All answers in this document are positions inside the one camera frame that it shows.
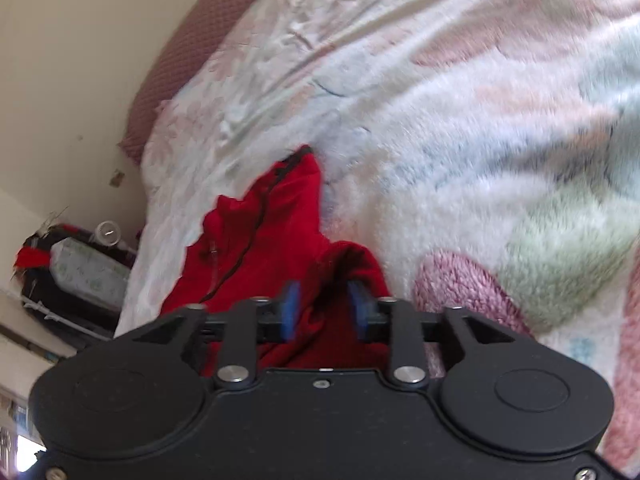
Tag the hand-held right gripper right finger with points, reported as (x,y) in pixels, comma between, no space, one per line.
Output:
(357,310)

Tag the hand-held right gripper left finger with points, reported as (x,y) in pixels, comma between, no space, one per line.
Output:
(291,310)

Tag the red fleece garment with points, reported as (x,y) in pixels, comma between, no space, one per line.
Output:
(280,220)

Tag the white round lamp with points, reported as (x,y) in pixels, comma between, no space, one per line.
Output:
(108,234)

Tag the floral printed package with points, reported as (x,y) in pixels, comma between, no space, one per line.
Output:
(87,270)

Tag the fluffy floral blanket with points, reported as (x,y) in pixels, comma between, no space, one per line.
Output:
(475,135)

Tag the dark storage basket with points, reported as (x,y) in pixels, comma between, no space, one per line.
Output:
(60,315)

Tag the red cloth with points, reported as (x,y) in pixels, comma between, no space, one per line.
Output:
(31,256)

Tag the maroon textured cushion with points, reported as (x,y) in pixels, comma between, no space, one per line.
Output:
(185,55)

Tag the wall socket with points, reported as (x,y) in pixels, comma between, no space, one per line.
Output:
(117,178)

